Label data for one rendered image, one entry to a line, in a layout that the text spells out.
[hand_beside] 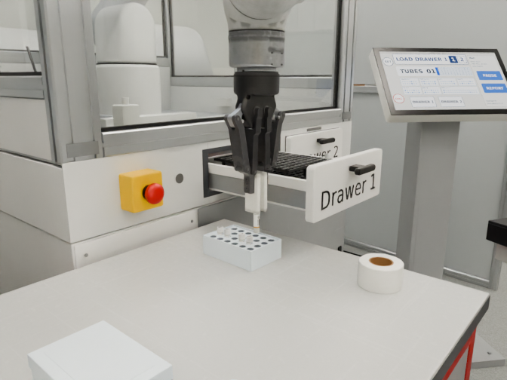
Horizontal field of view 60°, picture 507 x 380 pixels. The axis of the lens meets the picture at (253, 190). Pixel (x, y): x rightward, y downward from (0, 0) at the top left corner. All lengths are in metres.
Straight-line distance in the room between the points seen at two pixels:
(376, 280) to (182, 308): 0.30
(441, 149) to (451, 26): 0.92
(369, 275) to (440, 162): 1.20
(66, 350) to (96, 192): 0.40
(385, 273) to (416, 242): 1.21
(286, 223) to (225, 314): 0.69
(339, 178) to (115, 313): 0.49
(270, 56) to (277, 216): 0.65
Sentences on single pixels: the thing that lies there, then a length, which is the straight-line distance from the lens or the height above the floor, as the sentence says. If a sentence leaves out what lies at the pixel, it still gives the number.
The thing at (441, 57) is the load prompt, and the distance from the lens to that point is 1.89.
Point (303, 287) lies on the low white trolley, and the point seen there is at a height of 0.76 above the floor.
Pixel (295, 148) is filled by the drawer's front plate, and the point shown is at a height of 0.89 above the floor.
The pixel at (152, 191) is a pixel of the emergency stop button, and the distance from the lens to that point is 0.83.
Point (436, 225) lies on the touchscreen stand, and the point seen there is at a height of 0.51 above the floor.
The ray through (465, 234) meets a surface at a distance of 2.67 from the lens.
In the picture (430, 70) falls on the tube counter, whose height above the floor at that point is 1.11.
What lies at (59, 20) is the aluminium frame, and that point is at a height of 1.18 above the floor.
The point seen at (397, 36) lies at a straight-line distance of 2.74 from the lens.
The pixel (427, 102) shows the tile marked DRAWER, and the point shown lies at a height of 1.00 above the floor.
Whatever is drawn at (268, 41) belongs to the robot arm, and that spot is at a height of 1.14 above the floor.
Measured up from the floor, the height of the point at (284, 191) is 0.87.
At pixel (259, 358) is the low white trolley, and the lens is 0.56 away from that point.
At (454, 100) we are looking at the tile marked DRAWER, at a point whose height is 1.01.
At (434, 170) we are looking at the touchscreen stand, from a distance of 1.87.
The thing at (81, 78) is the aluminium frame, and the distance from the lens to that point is 0.83.
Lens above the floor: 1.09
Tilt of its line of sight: 14 degrees down
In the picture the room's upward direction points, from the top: straight up
